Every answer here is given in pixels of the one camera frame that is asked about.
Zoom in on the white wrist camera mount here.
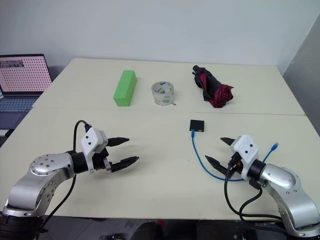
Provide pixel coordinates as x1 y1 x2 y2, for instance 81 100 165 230
230 134 260 181
80 127 109 174

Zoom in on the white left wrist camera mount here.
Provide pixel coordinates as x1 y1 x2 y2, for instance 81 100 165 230
80 127 109 174

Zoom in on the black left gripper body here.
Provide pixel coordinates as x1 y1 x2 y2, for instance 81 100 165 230
91 147 113 172

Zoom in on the black and red folded umbrella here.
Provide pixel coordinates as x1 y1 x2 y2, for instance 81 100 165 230
191 64 235 109

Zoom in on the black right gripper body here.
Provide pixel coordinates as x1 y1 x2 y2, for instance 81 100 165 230
226 151 243 177

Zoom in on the green rectangular block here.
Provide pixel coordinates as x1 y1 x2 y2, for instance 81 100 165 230
112 70 137 108

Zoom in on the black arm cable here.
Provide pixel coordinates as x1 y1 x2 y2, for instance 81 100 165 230
34 120 91 233
223 152 283 223

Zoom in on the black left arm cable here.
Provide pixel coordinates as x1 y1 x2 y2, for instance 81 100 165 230
34 120 91 233

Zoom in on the open laptop computer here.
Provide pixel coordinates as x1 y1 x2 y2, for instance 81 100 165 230
0 53 54 131

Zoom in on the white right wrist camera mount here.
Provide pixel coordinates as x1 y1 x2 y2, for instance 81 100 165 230
230 134 260 181

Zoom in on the dark rounded shape under table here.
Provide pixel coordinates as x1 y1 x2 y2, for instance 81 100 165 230
129 220 166 240

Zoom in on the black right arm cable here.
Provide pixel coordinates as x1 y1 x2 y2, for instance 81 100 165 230
223 152 283 223

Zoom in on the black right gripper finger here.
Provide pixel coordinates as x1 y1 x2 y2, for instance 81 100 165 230
219 136 236 148
204 155 230 176

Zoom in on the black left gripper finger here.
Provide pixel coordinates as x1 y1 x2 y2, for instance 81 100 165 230
110 156 140 173
106 136 131 148

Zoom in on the clear packing tape roll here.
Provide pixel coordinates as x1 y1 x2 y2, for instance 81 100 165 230
150 80 177 107

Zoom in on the blue cable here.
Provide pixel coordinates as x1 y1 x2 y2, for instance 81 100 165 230
190 130 280 182

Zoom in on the small black box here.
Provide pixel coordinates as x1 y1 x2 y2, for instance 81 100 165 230
188 119 206 133

